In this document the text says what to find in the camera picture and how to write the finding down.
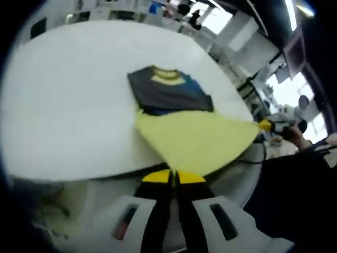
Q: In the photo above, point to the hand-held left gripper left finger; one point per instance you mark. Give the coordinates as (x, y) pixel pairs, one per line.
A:
(131, 224)

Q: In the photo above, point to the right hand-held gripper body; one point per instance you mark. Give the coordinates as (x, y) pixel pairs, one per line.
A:
(287, 120)

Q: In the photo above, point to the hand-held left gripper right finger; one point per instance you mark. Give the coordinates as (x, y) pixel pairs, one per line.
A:
(210, 224)

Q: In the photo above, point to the yellow blue grey garment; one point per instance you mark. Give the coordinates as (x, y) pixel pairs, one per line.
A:
(194, 137)

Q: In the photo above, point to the person's right hand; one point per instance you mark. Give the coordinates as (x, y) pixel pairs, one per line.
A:
(297, 137)

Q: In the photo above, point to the white mesh chair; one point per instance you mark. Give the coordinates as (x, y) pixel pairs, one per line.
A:
(229, 184)

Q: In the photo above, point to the blue board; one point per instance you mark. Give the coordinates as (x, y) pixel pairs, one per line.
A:
(153, 7)

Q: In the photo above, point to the black cabinet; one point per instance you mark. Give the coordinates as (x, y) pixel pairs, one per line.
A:
(38, 28)

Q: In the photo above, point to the wall monitor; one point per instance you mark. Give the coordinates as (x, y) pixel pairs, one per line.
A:
(296, 52)

